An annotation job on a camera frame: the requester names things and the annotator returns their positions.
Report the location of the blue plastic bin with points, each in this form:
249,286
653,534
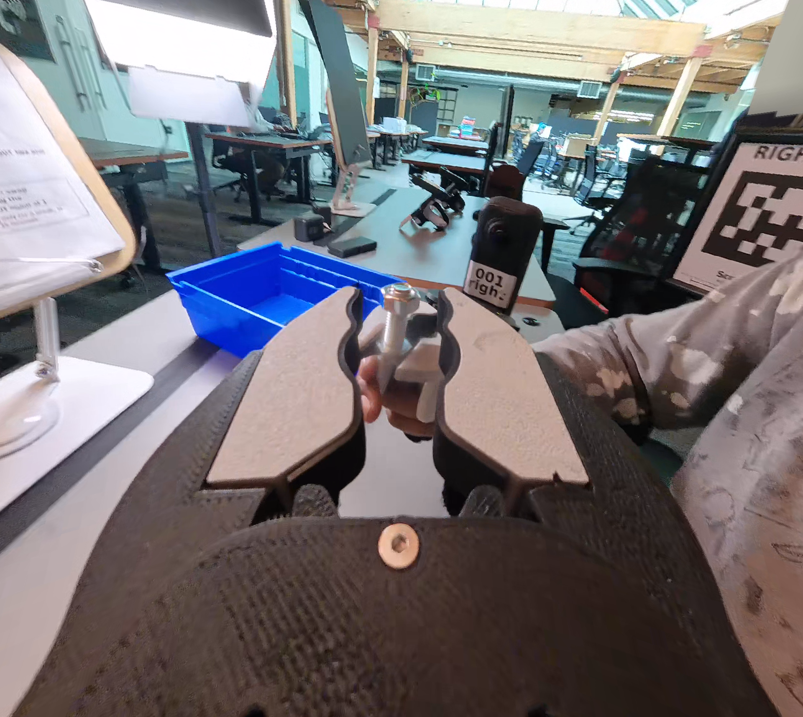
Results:
251,309

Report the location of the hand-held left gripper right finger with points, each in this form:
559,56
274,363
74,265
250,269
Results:
508,409

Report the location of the printed instruction sheet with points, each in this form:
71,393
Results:
37,196

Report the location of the silver hex bolt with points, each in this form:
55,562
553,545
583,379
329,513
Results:
399,300

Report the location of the dark wall poster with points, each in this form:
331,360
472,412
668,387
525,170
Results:
22,8

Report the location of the square-pattern tag sign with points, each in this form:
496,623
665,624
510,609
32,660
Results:
753,209

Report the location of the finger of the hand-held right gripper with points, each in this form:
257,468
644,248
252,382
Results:
371,342
419,367

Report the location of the bright white board stand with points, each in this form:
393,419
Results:
188,64

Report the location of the black looped gadget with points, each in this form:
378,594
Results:
436,202

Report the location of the black board on stand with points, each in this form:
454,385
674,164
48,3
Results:
342,83

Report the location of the person's right hand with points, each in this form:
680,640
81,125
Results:
398,409

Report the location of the dark wooden desk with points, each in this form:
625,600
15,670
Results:
132,155
270,143

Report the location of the small black cube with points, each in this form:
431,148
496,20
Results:
312,226

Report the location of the black mesh office chair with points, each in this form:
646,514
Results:
593,183
640,227

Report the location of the instruction sheet on stand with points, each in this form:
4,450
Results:
110,215

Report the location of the person's right forearm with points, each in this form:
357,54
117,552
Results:
721,384

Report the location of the flat black case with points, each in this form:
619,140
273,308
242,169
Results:
351,246

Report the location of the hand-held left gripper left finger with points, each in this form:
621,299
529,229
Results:
288,409

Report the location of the grey neighbour desk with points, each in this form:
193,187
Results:
408,252

